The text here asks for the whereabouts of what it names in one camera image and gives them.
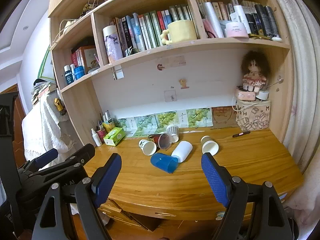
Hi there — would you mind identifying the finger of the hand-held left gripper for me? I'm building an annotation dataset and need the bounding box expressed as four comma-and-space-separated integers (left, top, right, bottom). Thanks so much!
37, 144, 96, 178
17, 148, 58, 174

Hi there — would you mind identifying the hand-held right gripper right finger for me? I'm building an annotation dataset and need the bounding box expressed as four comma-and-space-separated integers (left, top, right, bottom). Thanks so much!
201, 152, 293, 240

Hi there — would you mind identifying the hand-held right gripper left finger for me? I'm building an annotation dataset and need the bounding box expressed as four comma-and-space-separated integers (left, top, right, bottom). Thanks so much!
31, 153, 122, 240

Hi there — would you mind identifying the brown and white paper cup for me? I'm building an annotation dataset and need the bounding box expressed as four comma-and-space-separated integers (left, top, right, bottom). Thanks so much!
201, 135, 219, 155

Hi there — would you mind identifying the white plastic cup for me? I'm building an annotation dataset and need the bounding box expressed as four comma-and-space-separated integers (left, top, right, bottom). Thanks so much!
171, 141, 193, 162

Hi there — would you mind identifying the white paper cup green print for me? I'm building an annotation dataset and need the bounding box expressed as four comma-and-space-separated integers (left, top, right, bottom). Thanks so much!
139, 139, 157, 156

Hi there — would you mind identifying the blue plastic cup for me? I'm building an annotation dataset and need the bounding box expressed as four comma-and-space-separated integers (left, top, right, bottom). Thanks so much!
150, 153, 179, 174

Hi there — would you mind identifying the red transparent plastic cup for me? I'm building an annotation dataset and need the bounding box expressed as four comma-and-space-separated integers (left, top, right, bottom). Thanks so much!
148, 132, 173, 151

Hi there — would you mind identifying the checked paper cup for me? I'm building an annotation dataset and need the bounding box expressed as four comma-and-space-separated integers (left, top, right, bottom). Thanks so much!
166, 124, 179, 143

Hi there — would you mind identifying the white spray bottle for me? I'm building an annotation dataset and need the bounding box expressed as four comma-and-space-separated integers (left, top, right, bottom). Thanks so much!
91, 128, 103, 147

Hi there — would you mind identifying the white lace cloth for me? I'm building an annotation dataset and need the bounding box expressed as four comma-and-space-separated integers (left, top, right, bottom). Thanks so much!
21, 95, 75, 167

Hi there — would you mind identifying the pink pen holder with pens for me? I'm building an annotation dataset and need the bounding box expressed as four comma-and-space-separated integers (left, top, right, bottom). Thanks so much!
96, 113, 107, 140

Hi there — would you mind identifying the wooden desk drawer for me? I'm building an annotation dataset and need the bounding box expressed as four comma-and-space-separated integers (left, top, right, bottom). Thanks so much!
98, 199, 166, 232

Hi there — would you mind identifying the green tissue box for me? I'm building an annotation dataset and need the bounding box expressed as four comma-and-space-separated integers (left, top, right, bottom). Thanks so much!
103, 127, 126, 146

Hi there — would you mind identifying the wooden bookshelf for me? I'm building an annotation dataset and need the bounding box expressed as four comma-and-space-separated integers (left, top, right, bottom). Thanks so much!
47, 0, 295, 147

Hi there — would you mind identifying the yellow toy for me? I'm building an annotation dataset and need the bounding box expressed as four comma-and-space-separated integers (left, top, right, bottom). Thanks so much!
54, 97, 65, 112

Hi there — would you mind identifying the brown drawing card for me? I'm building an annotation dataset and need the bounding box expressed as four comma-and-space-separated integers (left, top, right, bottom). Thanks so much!
212, 106, 238, 128

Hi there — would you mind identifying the stack of papers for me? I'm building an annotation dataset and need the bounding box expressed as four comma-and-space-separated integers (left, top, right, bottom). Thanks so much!
31, 79, 58, 106

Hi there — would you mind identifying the printed cardboard box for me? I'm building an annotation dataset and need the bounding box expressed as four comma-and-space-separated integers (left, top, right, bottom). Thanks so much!
236, 99, 271, 130

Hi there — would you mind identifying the row of grape printed cards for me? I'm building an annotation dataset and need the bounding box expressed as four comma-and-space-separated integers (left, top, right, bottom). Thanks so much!
117, 107, 212, 138

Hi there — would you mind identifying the dark blue bottle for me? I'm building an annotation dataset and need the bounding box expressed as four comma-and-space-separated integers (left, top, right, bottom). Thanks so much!
64, 65, 75, 87

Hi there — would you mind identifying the blue jar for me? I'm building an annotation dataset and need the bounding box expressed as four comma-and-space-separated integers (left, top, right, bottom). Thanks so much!
74, 66, 86, 80

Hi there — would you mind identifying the pink music box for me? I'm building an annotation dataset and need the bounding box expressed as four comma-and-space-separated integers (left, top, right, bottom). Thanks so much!
234, 87, 258, 102

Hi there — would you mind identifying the green framed board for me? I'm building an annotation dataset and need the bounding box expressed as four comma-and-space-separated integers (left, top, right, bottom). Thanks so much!
37, 44, 53, 81

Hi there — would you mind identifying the brown-haired doll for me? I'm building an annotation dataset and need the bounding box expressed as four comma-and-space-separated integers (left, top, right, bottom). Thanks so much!
240, 50, 270, 92

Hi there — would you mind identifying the pink floral tumbler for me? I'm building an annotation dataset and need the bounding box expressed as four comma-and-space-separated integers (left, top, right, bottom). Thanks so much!
103, 25, 123, 64

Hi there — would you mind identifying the white curtain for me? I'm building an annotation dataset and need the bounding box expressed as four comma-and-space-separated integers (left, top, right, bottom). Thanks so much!
265, 0, 320, 240

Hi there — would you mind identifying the beige paper bag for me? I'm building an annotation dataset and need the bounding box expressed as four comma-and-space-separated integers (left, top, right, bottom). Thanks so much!
53, 19, 78, 43

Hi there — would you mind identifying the row of green blue books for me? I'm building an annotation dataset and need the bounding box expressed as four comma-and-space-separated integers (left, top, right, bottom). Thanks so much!
114, 4, 194, 53

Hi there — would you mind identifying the yellow mug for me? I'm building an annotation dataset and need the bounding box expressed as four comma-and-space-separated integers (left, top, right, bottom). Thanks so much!
160, 20, 198, 46

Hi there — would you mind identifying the white tube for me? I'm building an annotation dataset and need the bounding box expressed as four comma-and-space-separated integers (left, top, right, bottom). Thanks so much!
203, 2, 224, 38

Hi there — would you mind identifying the black bottle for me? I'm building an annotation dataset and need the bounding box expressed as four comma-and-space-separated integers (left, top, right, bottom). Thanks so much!
254, 4, 272, 37
264, 5, 280, 38

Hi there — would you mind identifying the white small box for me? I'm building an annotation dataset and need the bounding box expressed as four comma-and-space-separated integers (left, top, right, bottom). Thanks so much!
229, 5, 247, 23

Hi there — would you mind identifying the row of pale books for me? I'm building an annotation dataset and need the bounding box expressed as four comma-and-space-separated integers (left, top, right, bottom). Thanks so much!
196, 0, 258, 39

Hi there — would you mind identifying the white cable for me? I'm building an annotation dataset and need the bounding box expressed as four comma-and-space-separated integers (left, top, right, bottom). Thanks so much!
231, 92, 261, 111

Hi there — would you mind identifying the clear wall hook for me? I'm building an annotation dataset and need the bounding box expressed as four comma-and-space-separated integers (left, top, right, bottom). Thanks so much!
164, 89, 177, 102

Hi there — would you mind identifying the dark bag with handle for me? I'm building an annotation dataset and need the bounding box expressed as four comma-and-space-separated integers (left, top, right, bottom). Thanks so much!
79, 0, 98, 18

